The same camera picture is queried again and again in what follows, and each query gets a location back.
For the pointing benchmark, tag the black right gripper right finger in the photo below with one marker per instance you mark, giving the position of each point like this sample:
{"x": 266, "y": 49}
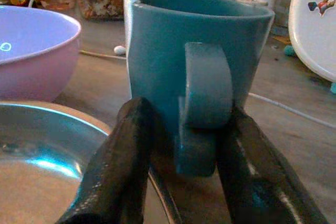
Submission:
{"x": 257, "y": 171}

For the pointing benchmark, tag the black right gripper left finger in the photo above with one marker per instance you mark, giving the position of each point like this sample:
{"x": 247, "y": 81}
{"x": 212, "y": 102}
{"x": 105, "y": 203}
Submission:
{"x": 115, "y": 166}

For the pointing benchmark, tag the teal ceramic mug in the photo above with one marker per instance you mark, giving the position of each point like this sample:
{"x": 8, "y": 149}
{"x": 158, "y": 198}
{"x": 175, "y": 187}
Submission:
{"x": 183, "y": 58}

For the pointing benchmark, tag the shiny metal plate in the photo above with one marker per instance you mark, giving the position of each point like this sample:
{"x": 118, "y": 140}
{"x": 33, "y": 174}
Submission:
{"x": 39, "y": 155}

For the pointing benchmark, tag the small white pebble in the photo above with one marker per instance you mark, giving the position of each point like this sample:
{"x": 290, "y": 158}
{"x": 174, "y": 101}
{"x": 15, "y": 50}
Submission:
{"x": 119, "y": 49}

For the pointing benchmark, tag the teal pompom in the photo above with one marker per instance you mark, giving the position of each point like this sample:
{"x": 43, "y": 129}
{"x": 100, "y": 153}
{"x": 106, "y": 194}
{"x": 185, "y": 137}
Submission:
{"x": 289, "y": 50}

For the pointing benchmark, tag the pink plastic bowl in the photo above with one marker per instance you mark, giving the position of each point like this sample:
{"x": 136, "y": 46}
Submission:
{"x": 34, "y": 58}

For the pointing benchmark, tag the clear plastic food container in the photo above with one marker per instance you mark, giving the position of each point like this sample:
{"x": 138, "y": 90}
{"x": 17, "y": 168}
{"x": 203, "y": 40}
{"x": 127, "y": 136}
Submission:
{"x": 102, "y": 1}

